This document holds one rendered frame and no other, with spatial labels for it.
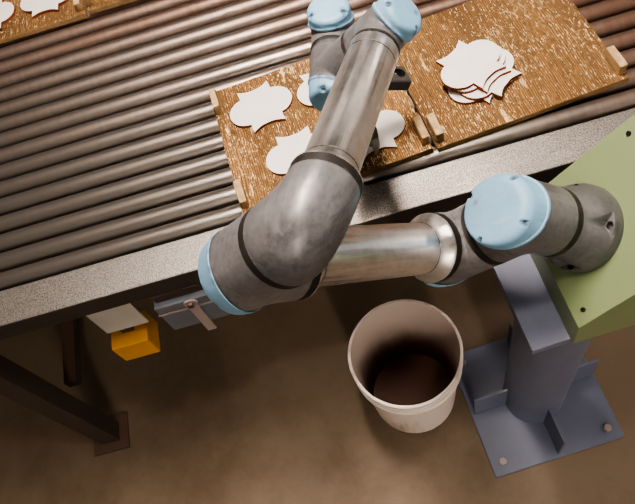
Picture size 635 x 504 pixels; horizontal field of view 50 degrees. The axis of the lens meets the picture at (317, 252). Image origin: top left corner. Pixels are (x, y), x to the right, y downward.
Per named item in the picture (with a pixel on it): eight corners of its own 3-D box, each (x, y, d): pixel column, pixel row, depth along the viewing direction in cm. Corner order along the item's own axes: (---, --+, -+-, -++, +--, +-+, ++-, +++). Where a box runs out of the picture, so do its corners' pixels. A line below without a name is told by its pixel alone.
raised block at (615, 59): (626, 73, 139) (629, 63, 137) (617, 76, 139) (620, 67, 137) (611, 53, 142) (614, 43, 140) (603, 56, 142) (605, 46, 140)
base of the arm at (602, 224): (642, 226, 109) (607, 218, 103) (577, 290, 117) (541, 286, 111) (586, 166, 118) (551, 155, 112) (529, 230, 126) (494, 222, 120)
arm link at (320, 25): (302, 29, 112) (305, -9, 116) (316, 75, 121) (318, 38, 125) (350, 23, 110) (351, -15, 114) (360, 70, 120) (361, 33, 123)
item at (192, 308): (237, 325, 158) (211, 292, 143) (179, 341, 159) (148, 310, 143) (229, 283, 164) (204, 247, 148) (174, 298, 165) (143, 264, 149)
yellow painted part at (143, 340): (161, 352, 165) (118, 314, 144) (125, 361, 165) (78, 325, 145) (158, 322, 169) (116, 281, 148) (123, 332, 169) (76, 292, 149)
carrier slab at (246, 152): (433, 152, 141) (433, 147, 139) (245, 218, 142) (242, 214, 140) (379, 38, 158) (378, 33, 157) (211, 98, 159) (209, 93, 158)
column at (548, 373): (624, 437, 195) (725, 321, 119) (495, 478, 196) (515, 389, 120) (565, 319, 213) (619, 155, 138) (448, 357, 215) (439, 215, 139)
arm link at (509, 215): (588, 241, 105) (533, 230, 97) (518, 270, 115) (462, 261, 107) (569, 171, 109) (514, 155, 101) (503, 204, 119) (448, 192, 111)
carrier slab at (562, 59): (628, 82, 140) (629, 76, 139) (438, 152, 141) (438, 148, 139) (548, -24, 157) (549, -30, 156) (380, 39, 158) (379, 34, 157)
